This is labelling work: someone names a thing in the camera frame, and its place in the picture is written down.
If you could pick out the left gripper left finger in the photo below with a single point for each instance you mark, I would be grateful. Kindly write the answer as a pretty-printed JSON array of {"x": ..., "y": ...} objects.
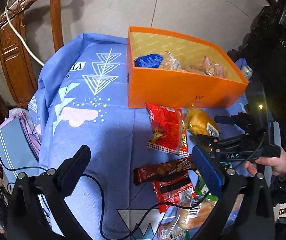
[{"x": 71, "y": 170}]

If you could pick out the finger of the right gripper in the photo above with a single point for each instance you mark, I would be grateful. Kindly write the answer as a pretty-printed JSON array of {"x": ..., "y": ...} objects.
[
  {"x": 205, "y": 140},
  {"x": 239, "y": 119}
]

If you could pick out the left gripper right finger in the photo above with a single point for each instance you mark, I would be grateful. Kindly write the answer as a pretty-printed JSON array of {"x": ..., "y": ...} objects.
[{"x": 209, "y": 171}]

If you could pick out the yellow snack packet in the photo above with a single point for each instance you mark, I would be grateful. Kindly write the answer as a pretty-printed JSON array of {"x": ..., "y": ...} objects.
[{"x": 199, "y": 122}]

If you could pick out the clear bread packet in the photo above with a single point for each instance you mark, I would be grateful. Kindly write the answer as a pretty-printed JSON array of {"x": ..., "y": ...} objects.
[{"x": 186, "y": 220}]

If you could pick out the person's right hand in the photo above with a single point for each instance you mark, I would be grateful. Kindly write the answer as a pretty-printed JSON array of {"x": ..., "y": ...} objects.
[{"x": 278, "y": 164}]

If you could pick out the green snack packet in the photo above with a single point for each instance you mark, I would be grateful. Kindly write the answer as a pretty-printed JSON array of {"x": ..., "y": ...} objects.
[{"x": 201, "y": 188}]

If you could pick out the red black snack packet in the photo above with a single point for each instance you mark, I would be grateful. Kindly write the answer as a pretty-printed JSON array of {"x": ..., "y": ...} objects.
[{"x": 173, "y": 191}]

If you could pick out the white drink can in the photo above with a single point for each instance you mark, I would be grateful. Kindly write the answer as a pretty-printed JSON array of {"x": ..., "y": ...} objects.
[{"x": 247, "y": 72}]

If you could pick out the pink snack packet in box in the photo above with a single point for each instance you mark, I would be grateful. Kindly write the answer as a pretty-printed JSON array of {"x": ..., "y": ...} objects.
[{"x": 211, "y": 68}]

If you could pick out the blue striped bag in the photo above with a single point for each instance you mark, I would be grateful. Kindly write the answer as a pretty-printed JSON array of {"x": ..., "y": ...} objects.
[{"x": 19, "y": 145}]

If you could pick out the dark chocolate bar wrapper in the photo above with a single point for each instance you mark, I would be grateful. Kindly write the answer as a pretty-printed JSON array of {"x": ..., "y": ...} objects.
[{"x": 164, "y": 171}]

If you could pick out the blue patterned tablecloth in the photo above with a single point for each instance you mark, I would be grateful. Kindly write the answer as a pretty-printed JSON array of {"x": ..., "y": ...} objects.
[{"x": 82, "y": 99}]

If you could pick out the orange cardboard box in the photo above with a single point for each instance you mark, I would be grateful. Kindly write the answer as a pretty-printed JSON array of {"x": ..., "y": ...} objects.
[{"x": 174, "y": 88}]

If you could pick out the peanut packet in box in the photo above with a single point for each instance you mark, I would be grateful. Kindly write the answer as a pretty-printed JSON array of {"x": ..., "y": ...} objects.
[{"x": 169, "y": 62}]

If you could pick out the blue snack packet in box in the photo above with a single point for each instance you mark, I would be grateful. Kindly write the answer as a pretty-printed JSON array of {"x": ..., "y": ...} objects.
[{"x": 149, "y": 61}]

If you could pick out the carved wooden chair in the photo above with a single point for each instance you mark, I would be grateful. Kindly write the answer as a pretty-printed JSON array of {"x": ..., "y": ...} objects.
[{"x": 15, "y": 60}]

